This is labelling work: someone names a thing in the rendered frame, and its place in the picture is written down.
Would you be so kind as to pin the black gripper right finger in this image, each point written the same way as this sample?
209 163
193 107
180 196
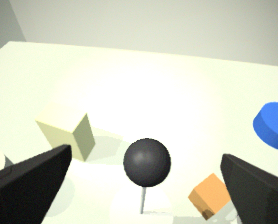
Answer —
253 191

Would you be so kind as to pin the white cylinder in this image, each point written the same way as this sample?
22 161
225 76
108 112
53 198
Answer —
238 220
4 161

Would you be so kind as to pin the orange cube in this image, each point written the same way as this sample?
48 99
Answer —
209 196

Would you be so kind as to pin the pale yellow cube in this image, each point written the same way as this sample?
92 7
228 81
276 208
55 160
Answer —
62 124

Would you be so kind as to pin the blue cylinder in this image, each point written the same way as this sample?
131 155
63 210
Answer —
265 124

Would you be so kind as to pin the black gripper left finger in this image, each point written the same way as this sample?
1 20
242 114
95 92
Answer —
29 187

